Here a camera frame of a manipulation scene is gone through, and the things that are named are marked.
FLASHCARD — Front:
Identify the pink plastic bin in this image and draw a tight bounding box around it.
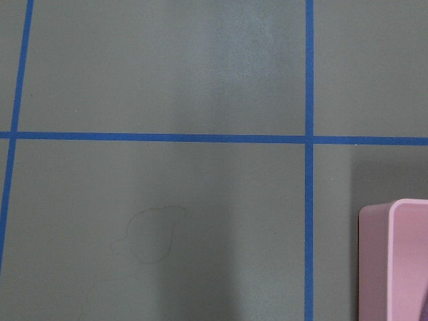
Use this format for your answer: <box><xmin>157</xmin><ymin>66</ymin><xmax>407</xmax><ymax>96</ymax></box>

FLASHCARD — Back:
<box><xmin>358</xmin><ymin>199</ymin><xmax>427</xmax><ymax>320</ymax></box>

